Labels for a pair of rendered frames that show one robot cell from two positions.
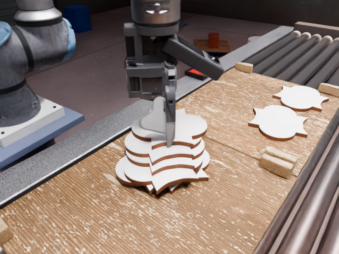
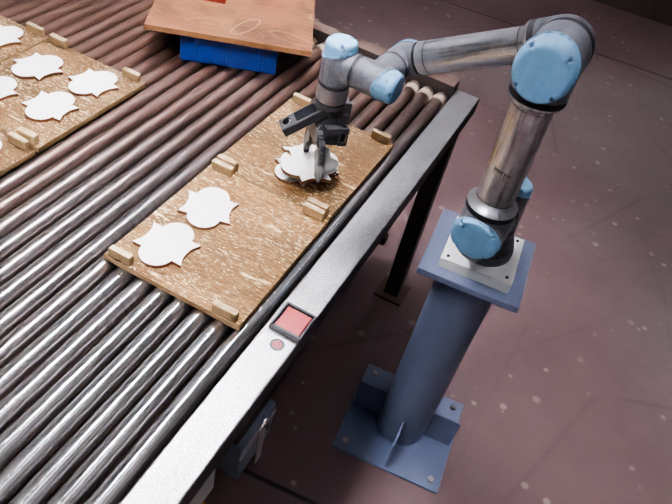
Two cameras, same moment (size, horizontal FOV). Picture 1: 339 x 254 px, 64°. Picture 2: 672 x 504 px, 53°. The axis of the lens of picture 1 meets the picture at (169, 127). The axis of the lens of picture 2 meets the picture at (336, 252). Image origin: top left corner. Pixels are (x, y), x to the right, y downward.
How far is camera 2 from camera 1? 196 cm
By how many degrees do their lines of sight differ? 100
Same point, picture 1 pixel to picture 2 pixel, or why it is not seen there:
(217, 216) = (268, 143)
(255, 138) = (234, 192)
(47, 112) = (448, 248)
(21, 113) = not seen: hidden behind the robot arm
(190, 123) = (294, 165)
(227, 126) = (258, 205)
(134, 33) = not seen: hidden behind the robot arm
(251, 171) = (244, 166)
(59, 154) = (391, 191)
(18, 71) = not seen: hidden behind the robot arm
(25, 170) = (404, 180)
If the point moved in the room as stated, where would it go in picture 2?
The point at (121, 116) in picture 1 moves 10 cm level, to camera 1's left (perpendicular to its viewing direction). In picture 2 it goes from (366, 233) to (403, 232)
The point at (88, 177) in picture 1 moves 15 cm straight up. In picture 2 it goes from (354, 164) to (365, 118)
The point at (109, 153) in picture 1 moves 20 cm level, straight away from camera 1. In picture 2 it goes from (350, 180) to (387, 230)
